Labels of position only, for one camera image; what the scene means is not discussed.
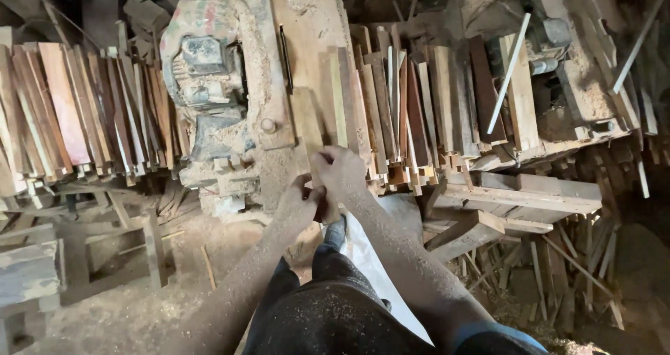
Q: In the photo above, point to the person's left hand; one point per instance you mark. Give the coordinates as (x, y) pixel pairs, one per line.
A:
(298, 206)

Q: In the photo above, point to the person's right hand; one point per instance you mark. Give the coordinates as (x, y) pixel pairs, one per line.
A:
(343, 171)

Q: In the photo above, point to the person's right fingers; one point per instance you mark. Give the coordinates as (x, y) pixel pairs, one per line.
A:
(320, 164)

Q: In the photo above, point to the person's left fingers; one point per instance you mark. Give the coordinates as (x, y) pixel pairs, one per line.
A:
(314, 192)

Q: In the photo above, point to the long brown wooden slat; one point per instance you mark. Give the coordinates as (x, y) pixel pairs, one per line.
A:
(306, 119)

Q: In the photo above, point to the person's grey shoe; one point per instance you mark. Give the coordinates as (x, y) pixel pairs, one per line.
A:
(335, 233)

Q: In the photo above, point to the round wooden knob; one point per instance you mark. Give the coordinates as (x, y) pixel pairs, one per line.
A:
(268, 125)

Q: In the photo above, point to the white plastic sack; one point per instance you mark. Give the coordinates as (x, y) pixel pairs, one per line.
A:
(377, 260)

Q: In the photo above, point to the pile of mixed brown slats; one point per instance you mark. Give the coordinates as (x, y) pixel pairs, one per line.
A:
(418, 109)

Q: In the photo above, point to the thin dark saw blade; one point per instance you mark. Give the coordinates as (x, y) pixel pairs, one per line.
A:
(286, 56)

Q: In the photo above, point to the person's dark dusty trousers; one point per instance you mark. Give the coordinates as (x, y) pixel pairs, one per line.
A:
(324, 313)

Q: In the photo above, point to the sawdust covered wooden saw table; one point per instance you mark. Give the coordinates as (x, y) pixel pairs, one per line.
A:
(309, 30)

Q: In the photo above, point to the dusty grey electric motor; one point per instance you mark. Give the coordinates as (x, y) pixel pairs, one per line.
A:
(201, 72)

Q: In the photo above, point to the printed plastic sack cover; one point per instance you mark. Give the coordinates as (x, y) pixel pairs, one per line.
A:
(196, 14)

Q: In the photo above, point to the rough wooden bench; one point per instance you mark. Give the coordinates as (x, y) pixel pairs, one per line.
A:
(523, 195)

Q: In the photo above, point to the thin pale wooden stick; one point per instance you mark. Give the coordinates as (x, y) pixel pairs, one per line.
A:
(507, 75)

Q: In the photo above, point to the wide light wooden plank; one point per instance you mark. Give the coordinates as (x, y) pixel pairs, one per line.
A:
(521, 98)

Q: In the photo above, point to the person's blue sleeve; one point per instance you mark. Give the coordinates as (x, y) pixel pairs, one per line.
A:
(497, 339)

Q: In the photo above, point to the heap of wood offcuts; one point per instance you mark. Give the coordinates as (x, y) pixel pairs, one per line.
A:
(544, 271)

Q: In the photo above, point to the pile of reddish wooden slats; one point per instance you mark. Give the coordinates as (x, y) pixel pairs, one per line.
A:
(78, 109)

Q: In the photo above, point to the grey metal machine part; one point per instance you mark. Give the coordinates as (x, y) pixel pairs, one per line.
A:
(552, 41)

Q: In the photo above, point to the dusty wooden machine bench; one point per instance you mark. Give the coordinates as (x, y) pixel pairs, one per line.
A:
(586, 82)

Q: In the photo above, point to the thin grey wooden stick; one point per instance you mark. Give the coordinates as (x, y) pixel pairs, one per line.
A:
(638, 43)

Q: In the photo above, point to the dusty wooden stool frame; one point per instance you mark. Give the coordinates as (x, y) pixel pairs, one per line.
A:
(104, 240)

